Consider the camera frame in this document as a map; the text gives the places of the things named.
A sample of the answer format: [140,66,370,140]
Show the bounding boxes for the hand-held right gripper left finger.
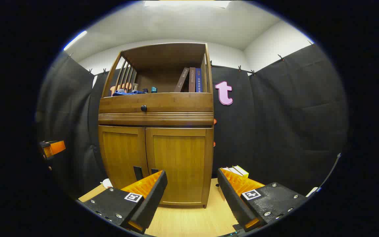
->
[83,170,168,235]

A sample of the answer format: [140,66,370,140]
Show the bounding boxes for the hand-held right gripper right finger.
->
[217,168,308,232]

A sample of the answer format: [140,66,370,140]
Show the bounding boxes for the wooden cabinet door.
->
[98,125,150,190]
[145,127,214,206]

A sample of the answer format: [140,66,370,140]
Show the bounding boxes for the wooden double-door shoe cabinet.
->
[97,42,215,208]

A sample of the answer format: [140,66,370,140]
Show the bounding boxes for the white book orange label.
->
[222,167,242,176]

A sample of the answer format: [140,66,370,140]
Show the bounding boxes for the blue cloth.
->
[112,90,145,96]

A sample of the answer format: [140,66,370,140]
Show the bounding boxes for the black backdrop cloth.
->
[36,42,349,198]

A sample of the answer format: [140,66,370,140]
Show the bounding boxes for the leaning brown book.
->
[175,67,190,93]

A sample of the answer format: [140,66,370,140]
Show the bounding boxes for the blue book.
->
[195,68,203,93]

